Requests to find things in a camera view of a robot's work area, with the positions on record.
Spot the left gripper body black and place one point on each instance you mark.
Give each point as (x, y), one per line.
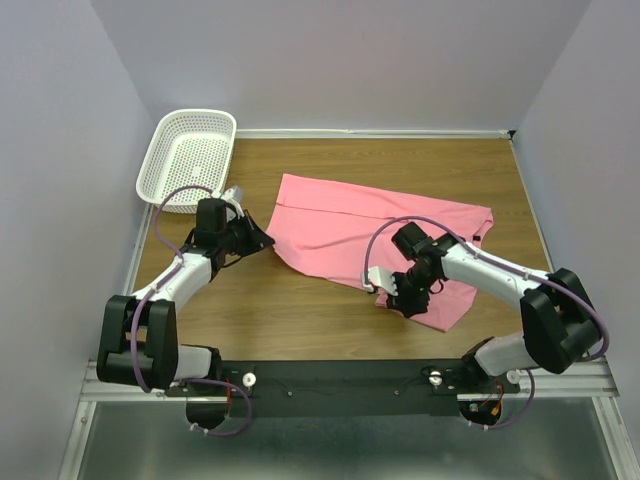
(231, 236)

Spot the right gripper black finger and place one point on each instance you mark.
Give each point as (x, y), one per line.
(411, 306)
(392, 302)

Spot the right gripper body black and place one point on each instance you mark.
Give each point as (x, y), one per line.
(413, 278)

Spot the pink t shirt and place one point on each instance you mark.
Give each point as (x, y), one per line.
(327, 229)

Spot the white plastic laundry basket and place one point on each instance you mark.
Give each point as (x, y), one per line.
(190, 149)

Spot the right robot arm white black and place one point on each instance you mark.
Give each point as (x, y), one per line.
(559, 324)

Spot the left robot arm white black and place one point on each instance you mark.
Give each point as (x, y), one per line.
(139, 342)

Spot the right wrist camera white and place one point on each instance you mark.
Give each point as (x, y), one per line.
(379, 278)

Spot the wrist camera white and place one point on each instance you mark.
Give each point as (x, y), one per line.
(232, 197)
(379, 278)

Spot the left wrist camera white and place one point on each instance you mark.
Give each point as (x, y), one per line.
(232, 197)

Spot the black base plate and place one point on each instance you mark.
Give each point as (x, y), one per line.
(339, 388)

